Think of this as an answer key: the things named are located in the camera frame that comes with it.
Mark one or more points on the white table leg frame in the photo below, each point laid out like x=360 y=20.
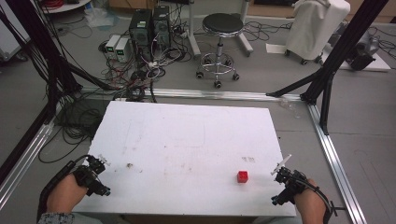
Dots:
x=194 y=34

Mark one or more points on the clear plastic bag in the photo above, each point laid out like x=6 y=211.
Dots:
x=99 y=17

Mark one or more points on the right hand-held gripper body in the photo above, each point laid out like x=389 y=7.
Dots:
x=289 y=186

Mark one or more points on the black round stool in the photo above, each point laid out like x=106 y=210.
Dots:
x=222 y=25

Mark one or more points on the white covered cart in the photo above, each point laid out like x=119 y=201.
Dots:
x=314 y=28

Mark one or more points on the grey machine on white board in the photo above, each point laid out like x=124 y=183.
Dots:
x=364 y=53

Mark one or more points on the white round table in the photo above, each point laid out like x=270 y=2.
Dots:
x=67 y=6

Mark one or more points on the white paper sheet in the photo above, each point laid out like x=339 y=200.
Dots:
x=276 y=48

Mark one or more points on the person's right hand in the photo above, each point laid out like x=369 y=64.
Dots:
x=309 y=203

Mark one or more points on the red cube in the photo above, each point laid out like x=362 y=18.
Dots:
x=242 y=177

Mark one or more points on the black computer tower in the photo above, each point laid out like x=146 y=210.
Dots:
x=140 y=31
x=162 y=26

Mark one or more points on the person's left hand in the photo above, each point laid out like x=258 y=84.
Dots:
x=63 y=194

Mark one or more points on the person's patterned left sleeve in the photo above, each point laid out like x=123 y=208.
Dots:
x=56 y=218

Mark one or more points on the aluminium floor rail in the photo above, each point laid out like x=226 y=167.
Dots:
x=218 y=94
x=336 y=168
x=25 y=161

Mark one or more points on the white power supply unit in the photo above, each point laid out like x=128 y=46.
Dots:
x=122 y=49
x=112 y=43

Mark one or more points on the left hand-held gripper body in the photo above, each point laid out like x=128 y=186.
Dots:
x=90 y=180

